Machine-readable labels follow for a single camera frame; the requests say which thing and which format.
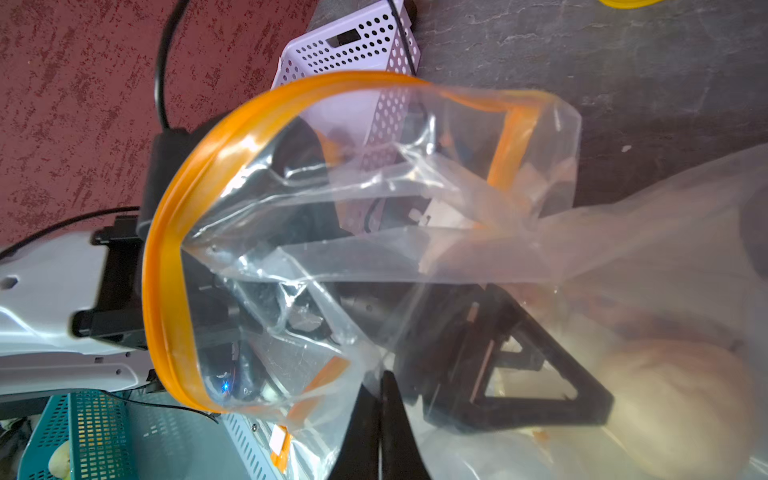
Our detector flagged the clear zip-top bag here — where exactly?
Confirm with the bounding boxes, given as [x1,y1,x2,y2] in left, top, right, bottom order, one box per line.
[142,72,767,479]

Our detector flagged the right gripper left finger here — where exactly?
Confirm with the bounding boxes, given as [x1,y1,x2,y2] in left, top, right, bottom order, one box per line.
[327,386,381,480]

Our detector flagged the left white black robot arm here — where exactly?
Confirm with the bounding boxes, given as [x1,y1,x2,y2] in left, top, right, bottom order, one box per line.
[1,123,614,433]

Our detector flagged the yellow pen cup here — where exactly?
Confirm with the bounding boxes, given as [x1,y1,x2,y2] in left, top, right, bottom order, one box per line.
[600,0,663,10]

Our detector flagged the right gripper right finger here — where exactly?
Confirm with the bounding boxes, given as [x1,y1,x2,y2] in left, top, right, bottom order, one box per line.
[380,371,431,480]

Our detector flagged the teal perforated crate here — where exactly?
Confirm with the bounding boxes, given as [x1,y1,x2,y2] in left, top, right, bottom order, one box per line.
[16,388,142,480]

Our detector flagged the aluminium front rail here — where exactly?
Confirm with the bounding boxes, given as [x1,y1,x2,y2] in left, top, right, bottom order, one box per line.
[220,413,285,480]

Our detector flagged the lilac perforated plastic basket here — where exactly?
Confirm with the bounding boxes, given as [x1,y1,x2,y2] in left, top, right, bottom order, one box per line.
[259,1,432,244]

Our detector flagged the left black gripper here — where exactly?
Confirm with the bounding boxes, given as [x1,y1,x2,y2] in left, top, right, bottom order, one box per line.
[137,113,456,408]

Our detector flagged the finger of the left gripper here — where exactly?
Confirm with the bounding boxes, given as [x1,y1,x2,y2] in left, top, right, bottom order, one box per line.
[395,285,614,433]

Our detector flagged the beige round fruit left bag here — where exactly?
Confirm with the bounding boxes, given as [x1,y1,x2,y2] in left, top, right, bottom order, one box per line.
[597,340,757,479]

